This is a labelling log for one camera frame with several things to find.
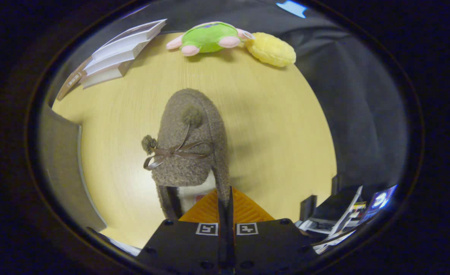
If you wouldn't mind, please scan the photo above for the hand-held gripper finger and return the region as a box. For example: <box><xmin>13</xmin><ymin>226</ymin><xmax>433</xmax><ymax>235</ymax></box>
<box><xmin>227</xmin><ymin>186</ymin><xmax>318</xmax><ymax>275</ymax></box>
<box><xmin>136</xmin><ymin>190</ymin><xmax>227</xmax><ymax>275</ymax></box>

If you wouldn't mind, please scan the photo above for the brown fuzzy slipper shoe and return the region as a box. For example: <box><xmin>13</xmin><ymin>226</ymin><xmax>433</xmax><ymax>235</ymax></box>
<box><xmin>141</xmin><ymin>89</ymin><xmax>231</xmax><ymax>221</ymax></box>

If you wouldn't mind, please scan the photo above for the white fabric storage box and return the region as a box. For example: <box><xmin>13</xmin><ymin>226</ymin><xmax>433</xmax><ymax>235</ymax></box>
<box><xmin>39</xmin><ymin>103</ymin><xmax>108</xmax><ymax>233</ymax></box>

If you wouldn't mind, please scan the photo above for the laptop screen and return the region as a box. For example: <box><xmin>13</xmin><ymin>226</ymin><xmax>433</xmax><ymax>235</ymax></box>
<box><xmin>362</xmin><ymin>184</ymin><xmax>397</xmax><ymax>223</ymax></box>

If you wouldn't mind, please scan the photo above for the yellow plush toy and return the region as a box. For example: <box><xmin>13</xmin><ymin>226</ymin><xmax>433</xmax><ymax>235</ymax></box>
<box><xmin>245</xmin><ymin>32</ymin><xmax>297</xmax><ymax>68</ymax></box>

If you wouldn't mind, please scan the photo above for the pink and green plush toy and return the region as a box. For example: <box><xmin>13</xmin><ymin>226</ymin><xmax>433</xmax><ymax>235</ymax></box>
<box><xmin>166</xmin><ymin>21</ymin><xmax>255</xmax><ymax>57</ymax></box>

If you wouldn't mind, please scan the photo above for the pale brown edged book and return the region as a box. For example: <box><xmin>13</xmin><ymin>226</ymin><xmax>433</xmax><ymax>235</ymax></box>
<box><xmin>81</xmin><ymin>57</ymin><xmax>136</xmax><ymax>89</ymax></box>

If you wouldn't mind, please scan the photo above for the brown cover book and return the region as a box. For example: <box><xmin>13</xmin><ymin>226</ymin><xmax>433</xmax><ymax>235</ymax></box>
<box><xmin>56</xmin><ymin>57</ymin><xmax>94</xmax><ymax>101</ymax></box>

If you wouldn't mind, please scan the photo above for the white portrait cover book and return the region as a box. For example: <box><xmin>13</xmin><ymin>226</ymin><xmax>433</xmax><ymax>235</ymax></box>
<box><xmin>91</xmin><ymin>18</ymin><xmax>168</xmax><ymax>61</ymax></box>

